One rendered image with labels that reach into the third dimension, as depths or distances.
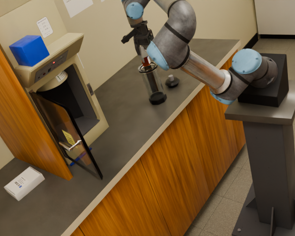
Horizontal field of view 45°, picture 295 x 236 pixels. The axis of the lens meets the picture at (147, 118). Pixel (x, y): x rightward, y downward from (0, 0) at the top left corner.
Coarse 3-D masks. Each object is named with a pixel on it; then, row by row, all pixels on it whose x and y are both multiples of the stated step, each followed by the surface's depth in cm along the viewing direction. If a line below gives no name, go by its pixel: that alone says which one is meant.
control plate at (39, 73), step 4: (64, 52) 155; (60, 56) 154; (64, 56) 158; (56, 60) 154; (60, 60) 158; (64, 60) 162; (48, 64) 150; (52, 64) 154; (56, 64) 157; (60, 64) 161; (44, 68) 150; (48, 68) 153; (52, 68) 157; (36, 72) 146; (40, 72) 149; (44, 72) 153; (48, 72) 156; (36, 76) 149; (40, 76) 153; (36, 80) 152
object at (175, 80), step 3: (171, 75) 210; (168, 78) 214; (171, 78) 209; (174, 78) 212; (177, 78) 211; (165, 81) 213; (168, 81) 211; (171, 81) 210; (174, 81) 209; (177, 81) 209; (165, 84) 212; (168, 84) 210; (171, 84) 209; (174, 84) 208; (177, 84) 211; (171, 87) 211; (174, 87) 211
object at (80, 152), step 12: (36, 96) 151; (48, 108) 148; (60, 108) 136; (48, 120) 160; (60, 120) 146; (72, 120) 136; (60, 132) 156; (72, 132) 144; (84, 144) 142; (72, 156) 167; (84, 156) 152; (84, 168) 163; (96, 168) 150
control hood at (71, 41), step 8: (56, 40) 161; (64, 40) 158; (72, 40) 155; (80, 40) 160; (48, 48) 155; (56, 48) 152; (64, 48) 152; (72, 48) 159; (48, 56) 147; (56, 56) 151; (72, 56) 166; (40, 64) 144; (24, 72) 144; (32, 72) 143; (24, 80) 149; (32, 80) 149
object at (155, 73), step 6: (144, 66) 196; (150, 66) 197; (150, 72) 189; (156, 72) 192; (144, 78) 193; (150, 78) 191; (156, 78) 193; (150, 84) 194; (156, 84) 194; (150, 90) 196; (156, 90) 196; (162, 90) 199; (150, 96) 199; (156, 96) 198; (162, 96) 200
